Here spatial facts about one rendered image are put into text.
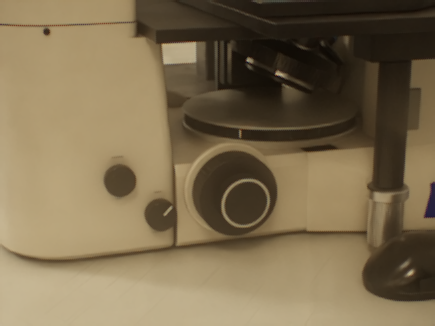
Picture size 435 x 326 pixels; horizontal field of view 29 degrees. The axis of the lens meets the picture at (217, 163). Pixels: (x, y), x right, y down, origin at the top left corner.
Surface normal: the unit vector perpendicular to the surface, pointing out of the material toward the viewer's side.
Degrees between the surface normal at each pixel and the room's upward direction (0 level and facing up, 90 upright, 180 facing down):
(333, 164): 63
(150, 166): 90
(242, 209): 90
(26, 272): 0
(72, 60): 90
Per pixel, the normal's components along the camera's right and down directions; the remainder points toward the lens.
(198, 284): 0.00, -0.96
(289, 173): 0.32, 0.28
